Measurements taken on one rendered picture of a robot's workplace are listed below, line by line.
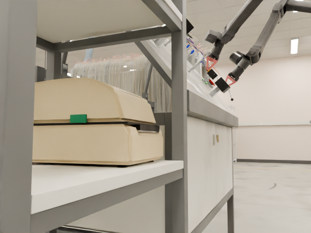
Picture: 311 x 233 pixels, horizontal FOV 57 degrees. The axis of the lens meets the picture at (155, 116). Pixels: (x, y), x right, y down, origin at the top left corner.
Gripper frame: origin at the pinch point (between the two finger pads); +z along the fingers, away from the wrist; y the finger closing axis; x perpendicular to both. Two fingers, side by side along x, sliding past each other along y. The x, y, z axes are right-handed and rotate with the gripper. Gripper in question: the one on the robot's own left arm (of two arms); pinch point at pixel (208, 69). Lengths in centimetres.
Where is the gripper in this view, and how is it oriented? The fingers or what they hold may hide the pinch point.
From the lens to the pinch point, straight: 180.3
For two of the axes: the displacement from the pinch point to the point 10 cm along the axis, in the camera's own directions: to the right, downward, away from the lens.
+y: -2.1, 1.2, -9.7
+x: 9.0, 4.2, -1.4
